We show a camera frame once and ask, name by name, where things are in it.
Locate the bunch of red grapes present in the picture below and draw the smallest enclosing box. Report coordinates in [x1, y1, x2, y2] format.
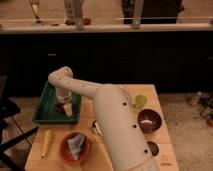
[54, 103, 65, 113]

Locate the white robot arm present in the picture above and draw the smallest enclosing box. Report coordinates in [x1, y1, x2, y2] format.
[48, 67, 160, 171]

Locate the green plastic tray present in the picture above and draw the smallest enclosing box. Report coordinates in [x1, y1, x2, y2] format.
[33, 82, 82, 124]

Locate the crumpled grey cloth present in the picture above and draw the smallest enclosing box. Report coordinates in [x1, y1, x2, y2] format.
[67, 133, 85, 160]

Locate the yellow corn cob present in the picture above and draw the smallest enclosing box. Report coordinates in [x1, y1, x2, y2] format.
[41, 130, 53, 158]

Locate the orange bowl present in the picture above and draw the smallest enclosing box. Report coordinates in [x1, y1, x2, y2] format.
[59, 132, 91, 165]

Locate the black chair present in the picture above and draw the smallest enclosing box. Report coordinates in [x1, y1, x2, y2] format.
[0, 75, 39, 171]

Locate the light green cup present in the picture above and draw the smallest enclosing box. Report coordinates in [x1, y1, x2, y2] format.
[134, 95, 147, 110]

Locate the dark red bowl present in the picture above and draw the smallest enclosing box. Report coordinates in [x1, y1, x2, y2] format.
[137, 109, 162, 133]

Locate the dark metal cup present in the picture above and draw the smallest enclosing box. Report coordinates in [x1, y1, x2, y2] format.
[147, 141, 159, 156]

